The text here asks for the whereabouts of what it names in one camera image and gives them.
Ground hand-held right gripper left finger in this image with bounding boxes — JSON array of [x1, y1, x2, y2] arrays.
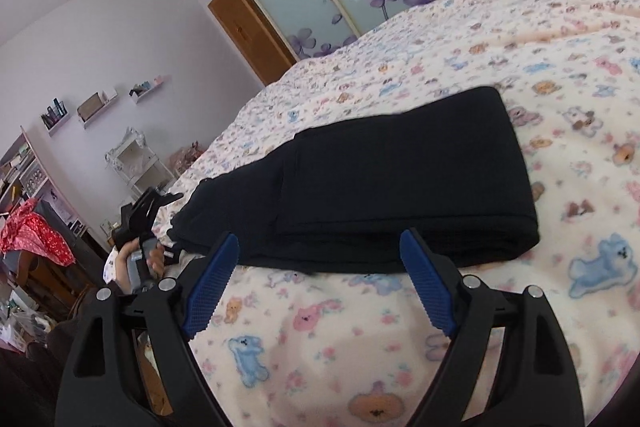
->
[[54, 232, 240, 427]]

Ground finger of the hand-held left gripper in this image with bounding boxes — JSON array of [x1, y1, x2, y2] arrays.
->
[[131, 188, 183, 233]]

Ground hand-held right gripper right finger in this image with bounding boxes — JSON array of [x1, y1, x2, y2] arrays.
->
[[400, 228, 586, 427]]

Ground black pants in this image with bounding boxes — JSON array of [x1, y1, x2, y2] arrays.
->
[[167, 86, 541, 270]]

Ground person's left hand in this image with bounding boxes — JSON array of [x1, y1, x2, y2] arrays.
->
[[115, 241, 167, 295]]

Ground white ornate rack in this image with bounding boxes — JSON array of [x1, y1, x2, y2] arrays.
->
[[104, 128, 177, 204]]

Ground pink decorative bundle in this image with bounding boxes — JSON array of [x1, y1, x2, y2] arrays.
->
[[169, 141, 207, 174]]

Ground wooden desk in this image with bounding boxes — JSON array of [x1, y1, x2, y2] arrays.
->
[[15, 232, 108, 313]]

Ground red patterned cloth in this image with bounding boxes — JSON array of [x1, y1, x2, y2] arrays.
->
[[0, 198, 77, 267]]

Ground pink bookshelf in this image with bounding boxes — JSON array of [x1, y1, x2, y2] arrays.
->
[[0, 126, 87, 248]]

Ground wooden door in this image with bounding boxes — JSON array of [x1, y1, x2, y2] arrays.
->
[[209, 0, 297, 88]]

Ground printed fleece blanket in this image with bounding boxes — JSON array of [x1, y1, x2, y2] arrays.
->
[[102, 0, 640, 427]]

